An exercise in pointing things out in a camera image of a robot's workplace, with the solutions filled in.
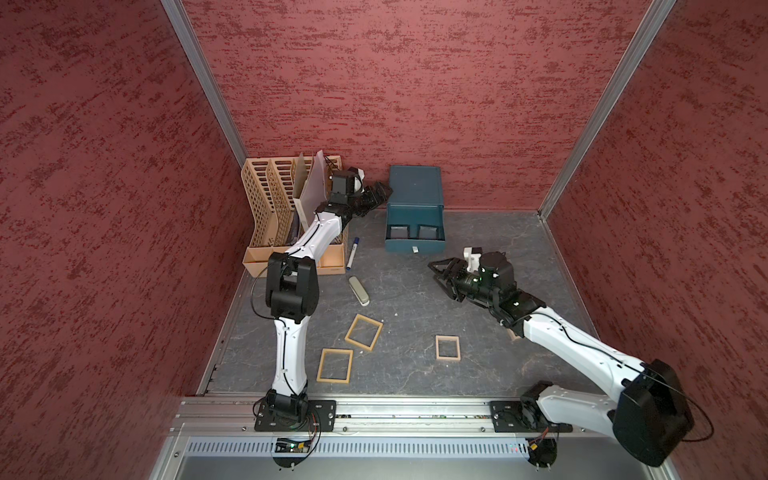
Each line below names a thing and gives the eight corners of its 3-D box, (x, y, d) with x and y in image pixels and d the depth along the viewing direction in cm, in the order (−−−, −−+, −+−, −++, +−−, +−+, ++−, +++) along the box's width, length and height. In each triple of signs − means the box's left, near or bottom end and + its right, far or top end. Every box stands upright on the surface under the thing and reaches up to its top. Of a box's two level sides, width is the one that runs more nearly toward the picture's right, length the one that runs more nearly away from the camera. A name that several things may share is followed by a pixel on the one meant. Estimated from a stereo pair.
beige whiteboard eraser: (363, 308, 96) (362, 303, 93) (348, 284, 101) (347, 278, 98) (370, 304, 97) (370, 298, 94) (356, 280, 102) (355, 274, 99)
